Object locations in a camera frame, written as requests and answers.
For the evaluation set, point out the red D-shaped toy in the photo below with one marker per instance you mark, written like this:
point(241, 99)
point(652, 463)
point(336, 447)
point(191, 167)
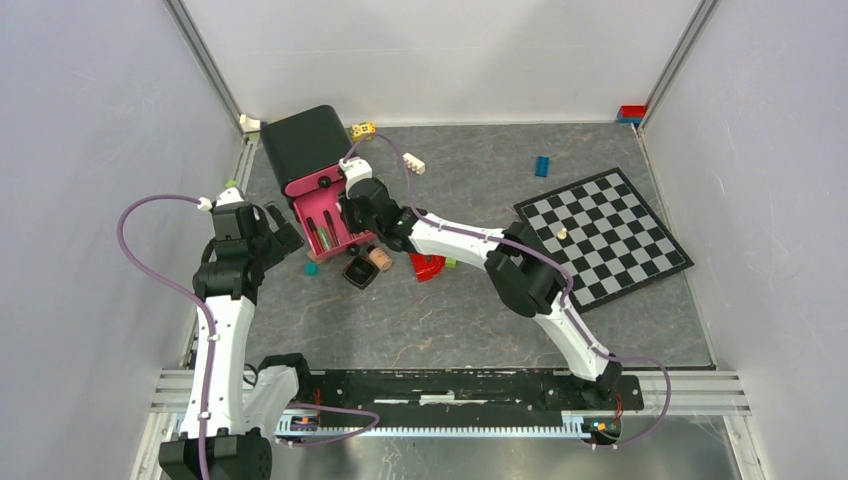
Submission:
point(426, 267)

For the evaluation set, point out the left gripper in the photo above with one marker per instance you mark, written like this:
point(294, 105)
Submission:
point(284, 239)

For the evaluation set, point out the black pink drawer organizer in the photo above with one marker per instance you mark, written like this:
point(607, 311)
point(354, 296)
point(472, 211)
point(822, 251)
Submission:
point(303, 151)

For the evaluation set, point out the teal cube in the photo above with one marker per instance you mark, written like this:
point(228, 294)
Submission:
point(311, 269)

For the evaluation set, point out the red lipstick tube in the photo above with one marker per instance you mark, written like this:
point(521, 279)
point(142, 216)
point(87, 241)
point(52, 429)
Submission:
point(314, 234)

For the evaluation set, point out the small red lipstick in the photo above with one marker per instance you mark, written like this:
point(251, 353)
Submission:
point(331, 228)

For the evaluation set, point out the yellow toy block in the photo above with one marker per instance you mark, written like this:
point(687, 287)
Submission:
point(362, 130)

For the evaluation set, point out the black compact case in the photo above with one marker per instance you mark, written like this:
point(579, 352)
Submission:
point(360, 272)

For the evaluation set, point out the foundation bottle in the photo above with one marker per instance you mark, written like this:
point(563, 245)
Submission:
point(379, 257)

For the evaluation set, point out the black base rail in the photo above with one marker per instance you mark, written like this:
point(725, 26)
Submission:
point(442, 399)

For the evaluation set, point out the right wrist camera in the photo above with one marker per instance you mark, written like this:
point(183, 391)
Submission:
point(354, 170)

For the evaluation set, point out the white toy block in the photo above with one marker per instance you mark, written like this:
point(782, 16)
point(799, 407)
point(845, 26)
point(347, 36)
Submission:
point(249, 125)

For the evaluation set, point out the white lego brick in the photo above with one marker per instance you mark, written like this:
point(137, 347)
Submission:
point(414, 164)

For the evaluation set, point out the blue lego brick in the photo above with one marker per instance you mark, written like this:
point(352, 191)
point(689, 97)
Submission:
point(542, 165)

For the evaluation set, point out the wooden cube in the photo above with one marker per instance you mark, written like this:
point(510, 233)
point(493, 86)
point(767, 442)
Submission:
point(313, 257)

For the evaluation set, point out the black white chessboard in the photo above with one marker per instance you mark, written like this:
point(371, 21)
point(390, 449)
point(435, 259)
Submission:
point(616, 243)

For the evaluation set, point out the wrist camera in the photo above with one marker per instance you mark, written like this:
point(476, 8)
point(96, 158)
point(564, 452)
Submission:
point(354, 170)
point(231, 195)

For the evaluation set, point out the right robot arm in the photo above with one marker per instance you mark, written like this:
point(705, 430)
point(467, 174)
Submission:
point(527, 280)

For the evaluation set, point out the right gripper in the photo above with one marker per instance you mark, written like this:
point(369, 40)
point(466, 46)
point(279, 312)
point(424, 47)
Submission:
point(351, 225)

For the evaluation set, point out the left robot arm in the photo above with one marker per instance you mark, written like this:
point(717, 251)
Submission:
point(225, 433)

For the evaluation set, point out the green lip balm tube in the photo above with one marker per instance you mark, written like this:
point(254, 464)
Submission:
point(325, 239)

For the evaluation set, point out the red blue corner blocks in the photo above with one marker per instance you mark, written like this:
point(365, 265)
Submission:
point(631, 114)

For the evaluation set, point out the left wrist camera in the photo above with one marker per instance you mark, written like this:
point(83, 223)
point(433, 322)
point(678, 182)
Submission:
point(231, 195)

